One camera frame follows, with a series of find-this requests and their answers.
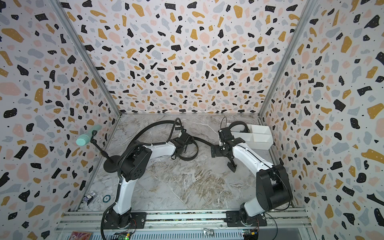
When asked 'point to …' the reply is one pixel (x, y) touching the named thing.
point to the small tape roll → (106, 198)
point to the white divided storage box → (260, 137)
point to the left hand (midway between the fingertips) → (183, 143)
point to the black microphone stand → (111, 164)
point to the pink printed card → (78, 235)
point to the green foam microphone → (83, 139)
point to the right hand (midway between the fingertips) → (222, 151)
